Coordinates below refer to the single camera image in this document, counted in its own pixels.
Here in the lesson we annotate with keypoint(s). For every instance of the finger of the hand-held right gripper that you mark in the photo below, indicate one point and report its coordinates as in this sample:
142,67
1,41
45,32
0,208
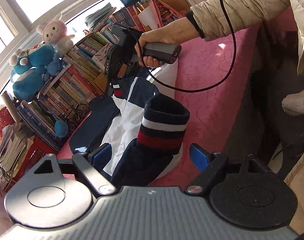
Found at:
108,87
132,70

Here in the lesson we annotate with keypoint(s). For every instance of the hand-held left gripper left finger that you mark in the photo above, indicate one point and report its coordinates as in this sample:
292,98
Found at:
103,152

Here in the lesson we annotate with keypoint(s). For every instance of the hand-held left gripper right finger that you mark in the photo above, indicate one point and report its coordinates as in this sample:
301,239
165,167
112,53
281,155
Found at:
198,156

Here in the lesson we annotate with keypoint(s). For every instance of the navy white jacket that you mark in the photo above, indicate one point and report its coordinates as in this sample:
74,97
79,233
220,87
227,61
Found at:
127,120

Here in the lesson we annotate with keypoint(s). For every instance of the person's right forearm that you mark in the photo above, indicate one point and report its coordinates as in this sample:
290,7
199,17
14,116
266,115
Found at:
242,2

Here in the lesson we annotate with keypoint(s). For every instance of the person's right hand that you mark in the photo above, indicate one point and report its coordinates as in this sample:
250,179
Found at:
164,33

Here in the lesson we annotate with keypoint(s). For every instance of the white box with pencil print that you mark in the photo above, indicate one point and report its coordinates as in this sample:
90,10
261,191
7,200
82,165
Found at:
100,55

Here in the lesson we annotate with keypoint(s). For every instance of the pink colourful toy box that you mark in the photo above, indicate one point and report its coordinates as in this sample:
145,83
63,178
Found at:
167,13

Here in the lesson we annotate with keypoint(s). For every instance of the black wristband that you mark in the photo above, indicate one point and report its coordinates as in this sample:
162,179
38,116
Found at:
195,26

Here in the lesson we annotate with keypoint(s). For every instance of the miniature bicycle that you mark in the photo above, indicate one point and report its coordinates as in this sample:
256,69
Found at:
74,116

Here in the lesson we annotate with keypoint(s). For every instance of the row of green white books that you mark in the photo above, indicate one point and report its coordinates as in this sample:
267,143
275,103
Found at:
87,47

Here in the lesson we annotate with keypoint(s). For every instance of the row of colourful books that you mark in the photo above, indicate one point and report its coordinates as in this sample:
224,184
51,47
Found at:
62,90

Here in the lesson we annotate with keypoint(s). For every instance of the blue round plush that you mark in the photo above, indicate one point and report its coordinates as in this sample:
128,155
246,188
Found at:
60,128

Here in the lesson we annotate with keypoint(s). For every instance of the row of blue red books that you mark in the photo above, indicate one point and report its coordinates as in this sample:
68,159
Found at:
127,17

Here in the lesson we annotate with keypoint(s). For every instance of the pink printed table cover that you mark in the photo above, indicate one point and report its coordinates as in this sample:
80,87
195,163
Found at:
212,80

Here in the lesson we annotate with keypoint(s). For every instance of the small blue rabbit plush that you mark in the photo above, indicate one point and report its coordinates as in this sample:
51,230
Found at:
54,66

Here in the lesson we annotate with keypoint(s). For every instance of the stack of light blue folders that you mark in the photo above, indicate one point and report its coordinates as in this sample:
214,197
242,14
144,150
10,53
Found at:
99,15

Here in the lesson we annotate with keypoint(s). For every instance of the large red plastic crate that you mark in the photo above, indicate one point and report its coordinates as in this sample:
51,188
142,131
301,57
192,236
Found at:
34,155

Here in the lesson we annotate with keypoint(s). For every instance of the pink white rabbit plush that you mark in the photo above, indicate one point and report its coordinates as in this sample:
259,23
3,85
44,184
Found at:
54,33

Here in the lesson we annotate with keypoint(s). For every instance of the blue cat plush toy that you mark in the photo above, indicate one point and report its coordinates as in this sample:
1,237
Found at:
34,57

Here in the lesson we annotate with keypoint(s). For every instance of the large blue plush toy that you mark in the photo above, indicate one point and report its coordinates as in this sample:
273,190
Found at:
27,87

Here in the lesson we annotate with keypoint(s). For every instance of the stack of papers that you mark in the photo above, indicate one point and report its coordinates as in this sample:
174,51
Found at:
14,147

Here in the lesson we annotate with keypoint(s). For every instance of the person's legs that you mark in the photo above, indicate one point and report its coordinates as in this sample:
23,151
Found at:
274,92

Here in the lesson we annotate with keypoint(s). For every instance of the grey flat board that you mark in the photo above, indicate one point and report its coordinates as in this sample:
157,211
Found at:
11,106

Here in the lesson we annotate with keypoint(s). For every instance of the small red plastic basket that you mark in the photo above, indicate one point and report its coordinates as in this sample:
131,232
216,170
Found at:
2,125

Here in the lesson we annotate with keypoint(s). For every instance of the beige cloth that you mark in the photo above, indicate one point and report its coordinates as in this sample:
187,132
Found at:
300,192

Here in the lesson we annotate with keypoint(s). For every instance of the grey fleece cloth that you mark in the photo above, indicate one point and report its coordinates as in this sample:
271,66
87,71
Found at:
298,102

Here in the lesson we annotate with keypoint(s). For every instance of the person's torso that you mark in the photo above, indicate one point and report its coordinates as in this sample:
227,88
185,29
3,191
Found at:
301,17

